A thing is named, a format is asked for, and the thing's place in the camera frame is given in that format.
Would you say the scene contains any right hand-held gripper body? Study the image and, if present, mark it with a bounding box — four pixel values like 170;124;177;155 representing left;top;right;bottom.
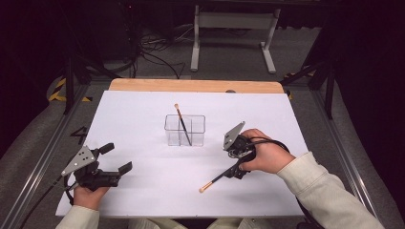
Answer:
222;120;258;164

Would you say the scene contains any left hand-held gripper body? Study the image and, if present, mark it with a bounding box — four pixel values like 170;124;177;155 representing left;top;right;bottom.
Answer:
60;145;122;193

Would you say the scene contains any black makeup brush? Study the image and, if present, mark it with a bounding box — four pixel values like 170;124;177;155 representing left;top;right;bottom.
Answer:
199;163;240;194
173;103;193;147

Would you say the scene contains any clear plastic organizer box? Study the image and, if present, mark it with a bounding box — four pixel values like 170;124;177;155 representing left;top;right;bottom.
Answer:
163;114;206;148

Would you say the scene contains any person's left hand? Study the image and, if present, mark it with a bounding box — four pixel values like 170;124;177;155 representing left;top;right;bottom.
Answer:
73;186;111;211

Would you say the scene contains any person's right hand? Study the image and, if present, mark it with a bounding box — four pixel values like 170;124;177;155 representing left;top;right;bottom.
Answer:
238;128;297;176

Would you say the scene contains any person's right leg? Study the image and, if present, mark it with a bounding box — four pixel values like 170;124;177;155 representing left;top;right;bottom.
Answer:
207;217;282;229

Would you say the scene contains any person's leg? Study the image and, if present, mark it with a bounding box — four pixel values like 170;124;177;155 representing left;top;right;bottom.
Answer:
207;217;282;229
128;218;189;229

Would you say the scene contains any white table mat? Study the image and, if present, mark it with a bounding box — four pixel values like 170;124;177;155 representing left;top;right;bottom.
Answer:
55;90;332;219

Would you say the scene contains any person's left leg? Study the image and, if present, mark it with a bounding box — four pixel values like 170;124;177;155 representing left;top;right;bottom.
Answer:
128;218;189;229

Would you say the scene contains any black tripod stand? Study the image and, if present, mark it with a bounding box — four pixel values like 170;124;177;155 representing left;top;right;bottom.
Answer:
61;47;122;115
280;47;339;120

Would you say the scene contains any yellow black hazard tape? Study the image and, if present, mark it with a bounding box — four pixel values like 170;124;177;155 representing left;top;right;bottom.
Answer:
47;77;94;103

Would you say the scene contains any white metal stand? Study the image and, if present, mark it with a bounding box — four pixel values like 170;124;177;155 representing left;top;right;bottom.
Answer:
190;4;282;74

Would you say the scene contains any right hand-held gripper cable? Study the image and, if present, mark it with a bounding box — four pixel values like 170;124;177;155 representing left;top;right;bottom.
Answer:
247;135;321;229

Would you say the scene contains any hand-held gripper cable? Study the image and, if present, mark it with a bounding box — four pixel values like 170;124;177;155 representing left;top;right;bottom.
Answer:
247;135;321;229
18;175;79;229

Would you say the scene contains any left hand-held gripper cable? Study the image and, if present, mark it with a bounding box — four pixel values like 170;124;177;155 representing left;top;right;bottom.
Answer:
18;175;79;229

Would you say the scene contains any aluminium floor rail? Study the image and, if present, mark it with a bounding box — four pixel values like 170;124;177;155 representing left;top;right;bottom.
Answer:
0;83;91;229
309;89;385;229

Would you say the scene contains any bundle of black floor cables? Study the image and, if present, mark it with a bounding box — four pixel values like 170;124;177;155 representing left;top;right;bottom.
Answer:
127;25;195;80

